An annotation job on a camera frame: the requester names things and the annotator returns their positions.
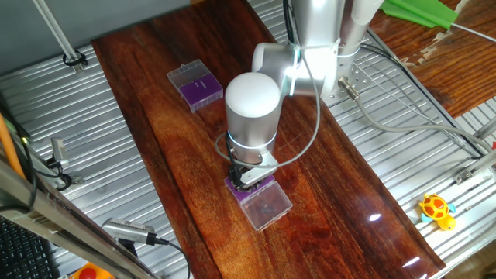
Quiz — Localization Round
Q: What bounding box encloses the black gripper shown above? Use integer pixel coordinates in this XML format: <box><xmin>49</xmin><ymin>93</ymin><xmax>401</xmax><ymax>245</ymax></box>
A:
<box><xmin>231</xmin><ymin>176</ymin><xmax>275</xmax><ymax>193</ymax></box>

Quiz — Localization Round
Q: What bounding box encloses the purple pipette tip box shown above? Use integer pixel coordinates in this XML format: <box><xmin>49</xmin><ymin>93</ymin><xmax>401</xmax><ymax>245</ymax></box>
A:
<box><xmin>166</xmin><ymin>59</ymin><xmax>225</xmax><ymax>114</ymax></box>
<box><xmin>223</xmin><ymin>174</ymin><xmax>294</xmax><ymax>233</ymax></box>

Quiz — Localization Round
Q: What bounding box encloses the dark wooden board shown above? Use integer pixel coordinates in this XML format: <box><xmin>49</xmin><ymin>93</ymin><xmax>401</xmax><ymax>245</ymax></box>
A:
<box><xmin>91</xmin><ymin>0</ymin><xmax>446</xmax><ymax>279</ymax></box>

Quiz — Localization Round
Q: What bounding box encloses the orange emergency stop button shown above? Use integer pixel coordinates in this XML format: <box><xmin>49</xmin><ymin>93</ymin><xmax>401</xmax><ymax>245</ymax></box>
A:
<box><xmin>69</xmin><ymin>261</ymin><xmax>116</xmax><ymax>279</ymax></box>

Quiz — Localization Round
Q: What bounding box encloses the yellow orange turtle toy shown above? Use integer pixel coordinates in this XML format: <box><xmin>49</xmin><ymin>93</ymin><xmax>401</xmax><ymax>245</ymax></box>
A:
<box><xmin>418</xmin><ymin>192</ymin><xmax>457</xmax><ymax>232</ymax></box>

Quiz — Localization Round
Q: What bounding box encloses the black keyboard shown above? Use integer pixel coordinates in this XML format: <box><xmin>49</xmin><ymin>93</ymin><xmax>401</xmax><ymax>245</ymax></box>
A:
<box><xmin>0</xmin><ymin>216</ymin><xmax>62</xmax><ymax>279</ymax></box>

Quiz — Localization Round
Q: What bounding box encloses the green cloth flag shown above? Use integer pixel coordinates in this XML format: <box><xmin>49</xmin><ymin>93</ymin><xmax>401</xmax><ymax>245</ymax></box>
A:
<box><xmin>378</xmin><ymin>0</ymin><xmax>496</xmax><ymax>43</ymax></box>

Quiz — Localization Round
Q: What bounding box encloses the orange tube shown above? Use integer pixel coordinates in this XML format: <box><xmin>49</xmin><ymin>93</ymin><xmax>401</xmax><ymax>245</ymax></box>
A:
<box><xmin>0</xmin><ymin>113</ymin><xmax>27</xmax><ymax>180</ymax></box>

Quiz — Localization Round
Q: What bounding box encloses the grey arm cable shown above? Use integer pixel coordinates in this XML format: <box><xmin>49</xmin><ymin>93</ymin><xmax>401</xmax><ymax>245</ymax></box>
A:
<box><xmin>215</xmin><ymin>46</ymin><xmax>322</xmax><ymax>170</ymax></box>

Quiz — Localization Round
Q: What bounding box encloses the black camera cable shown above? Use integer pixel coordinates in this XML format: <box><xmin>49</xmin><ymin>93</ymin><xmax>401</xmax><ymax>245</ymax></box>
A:
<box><xmin>149</xmin><ymin>234</ymin><xmax>191</xmax><ymax>279</ymax></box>

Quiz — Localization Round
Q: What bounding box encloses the silver ribbed camera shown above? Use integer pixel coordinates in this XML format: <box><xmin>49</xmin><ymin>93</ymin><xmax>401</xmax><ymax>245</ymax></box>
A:
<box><xmin>101</xmin><ymin>217</ymin><xmax>158</xmax><ymax>246</ymax></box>

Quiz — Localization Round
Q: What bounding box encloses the black camera stand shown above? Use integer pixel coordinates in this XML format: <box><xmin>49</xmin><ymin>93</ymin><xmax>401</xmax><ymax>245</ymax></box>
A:
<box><xmin>117</xmin><ymin>238</ymin><xmax>140</xmax><ymax>257</ymax></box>

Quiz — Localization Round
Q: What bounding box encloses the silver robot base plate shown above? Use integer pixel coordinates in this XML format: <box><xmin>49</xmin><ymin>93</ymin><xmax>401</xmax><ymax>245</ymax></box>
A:
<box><xmin>321</xmin><ymin>46</ymin><xmax>375</xmax><ymax>108</ymax></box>

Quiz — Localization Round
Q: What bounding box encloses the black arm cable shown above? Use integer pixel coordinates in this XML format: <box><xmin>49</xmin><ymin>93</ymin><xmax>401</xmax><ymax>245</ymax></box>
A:
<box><xmin>282</xmin><ymin>0</ymin><xmax>298</xmax><ymax>44</ymax></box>

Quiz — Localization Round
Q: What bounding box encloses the grey cable with metal connector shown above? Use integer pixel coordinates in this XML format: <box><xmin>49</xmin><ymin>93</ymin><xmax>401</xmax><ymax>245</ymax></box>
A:
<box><xmin>337</xmin><ymin>76</ymin><xmax>496</xmax><ymax>154</ymax></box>

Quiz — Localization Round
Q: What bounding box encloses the black ring clamp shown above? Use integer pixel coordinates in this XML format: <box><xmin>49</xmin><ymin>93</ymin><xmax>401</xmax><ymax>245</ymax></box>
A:
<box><xmin>46</xmin><ymin>158</ymin><xmax>74</xmax><ymax>192</ymax></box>
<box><xmin>63</xmin><ymin>49</ymin><xmax>89</xmax><ymax>67</ymax></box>

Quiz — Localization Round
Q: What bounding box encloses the small grey camera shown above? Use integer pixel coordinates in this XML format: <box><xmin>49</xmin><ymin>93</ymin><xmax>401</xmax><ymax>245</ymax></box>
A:
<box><xmin>50</xmin><ymin>137</ymin><xmax>71</xmax><ymax>168</ymax></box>

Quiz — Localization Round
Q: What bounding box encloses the large aluminium frame beam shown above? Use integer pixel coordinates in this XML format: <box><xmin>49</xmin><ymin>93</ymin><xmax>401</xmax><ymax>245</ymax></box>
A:
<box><xmin>0</xmin><ymin>158</ymin><xmax>158</xmax><ymax>279</ymax></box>

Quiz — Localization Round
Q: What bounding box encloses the aluminium strut with bracket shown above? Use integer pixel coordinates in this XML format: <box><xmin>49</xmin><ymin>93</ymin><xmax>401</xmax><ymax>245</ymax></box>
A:
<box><xmin>453</xmin><ymin>149</ymin><xmax>496</xmax><ymax>185</ymax></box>

